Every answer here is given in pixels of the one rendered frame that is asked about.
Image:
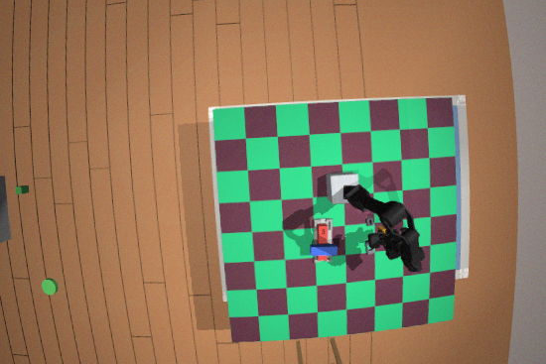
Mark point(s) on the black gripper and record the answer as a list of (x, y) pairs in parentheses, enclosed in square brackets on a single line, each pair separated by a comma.
[(377, 239)]

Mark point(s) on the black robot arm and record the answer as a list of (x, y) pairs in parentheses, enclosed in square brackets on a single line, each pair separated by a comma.
[(390, 214)]

